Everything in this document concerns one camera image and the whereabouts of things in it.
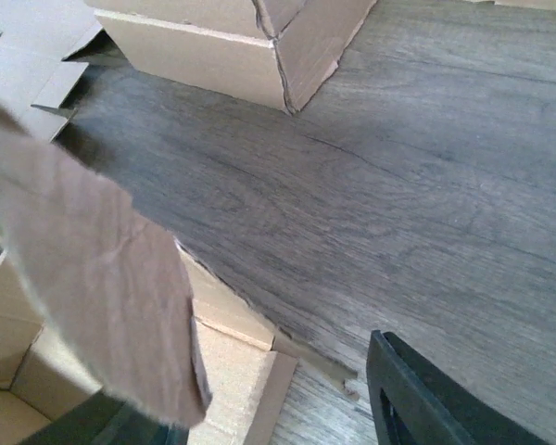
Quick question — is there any small cardboard box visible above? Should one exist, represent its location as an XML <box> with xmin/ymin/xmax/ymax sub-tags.
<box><xmin>0</xmin><ymin>95</ymin><xmax>360</xmax><ymax>445</ymax></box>

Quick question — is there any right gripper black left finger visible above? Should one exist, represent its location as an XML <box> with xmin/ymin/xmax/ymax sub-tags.
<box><xmin>20</xmin><ymin>391</ymin><xmax>189</xmax><ymax>445</ymax></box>

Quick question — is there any large flat cardboard blank front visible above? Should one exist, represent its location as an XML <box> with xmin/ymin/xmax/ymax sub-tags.
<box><xmin>0</xmin><ymin>1</ymin><xmax>102</xmax><ymax>141</ymax></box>

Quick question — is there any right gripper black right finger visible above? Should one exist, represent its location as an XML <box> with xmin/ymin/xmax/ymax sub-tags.
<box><xmin>366</xmin><ymin>330</ymin><xmax>546</xmax><ymax>445</ymax></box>

